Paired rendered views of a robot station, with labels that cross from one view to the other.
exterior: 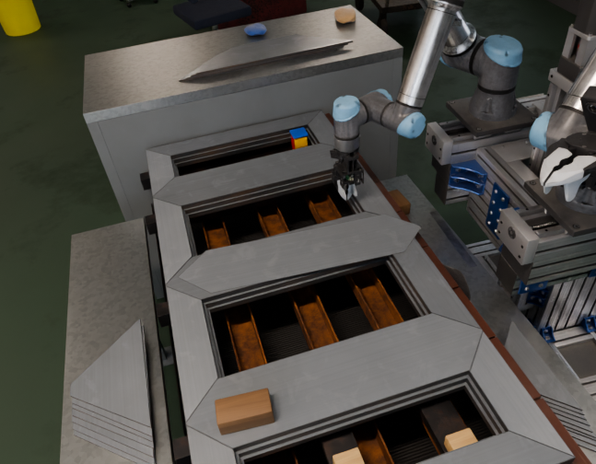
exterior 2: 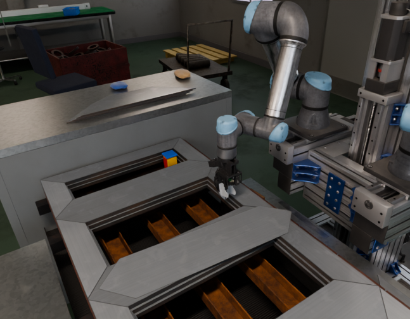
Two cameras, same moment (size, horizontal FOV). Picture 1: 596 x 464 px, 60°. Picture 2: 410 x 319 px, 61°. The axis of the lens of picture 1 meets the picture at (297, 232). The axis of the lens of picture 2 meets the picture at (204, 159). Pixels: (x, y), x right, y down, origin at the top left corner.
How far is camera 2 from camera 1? 0.42 m
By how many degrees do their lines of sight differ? 19
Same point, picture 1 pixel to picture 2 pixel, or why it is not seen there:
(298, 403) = not seen: outside the picture
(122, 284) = (35, 306)
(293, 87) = (158, 122)
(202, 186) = (100, 204)
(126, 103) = (22, 142)
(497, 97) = (319, 112)
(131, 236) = (35, 257)
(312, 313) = (219, 299)
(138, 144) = (33, 176)
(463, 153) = (300, 154)
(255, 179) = (145, 192)
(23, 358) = not seen: outside the picture
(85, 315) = not seen: outside the picture
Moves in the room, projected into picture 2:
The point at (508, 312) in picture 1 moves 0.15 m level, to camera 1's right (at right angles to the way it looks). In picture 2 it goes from (367, 269) to (398, 257)
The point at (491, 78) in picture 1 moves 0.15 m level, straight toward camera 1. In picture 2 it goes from (314, 99) to (321, 113)
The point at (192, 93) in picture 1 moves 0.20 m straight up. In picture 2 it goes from (80, 130) to (71, 90)
